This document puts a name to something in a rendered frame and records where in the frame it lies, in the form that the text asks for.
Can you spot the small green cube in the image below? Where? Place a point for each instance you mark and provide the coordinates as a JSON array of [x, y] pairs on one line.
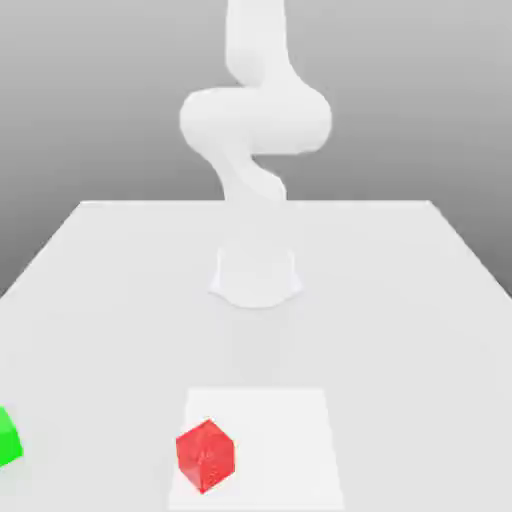
[[7, 440]]

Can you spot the small red cube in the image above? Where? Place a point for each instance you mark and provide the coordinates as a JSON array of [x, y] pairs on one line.
[[204, 456]]

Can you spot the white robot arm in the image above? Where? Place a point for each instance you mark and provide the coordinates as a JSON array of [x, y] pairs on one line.
[[256, 120]]

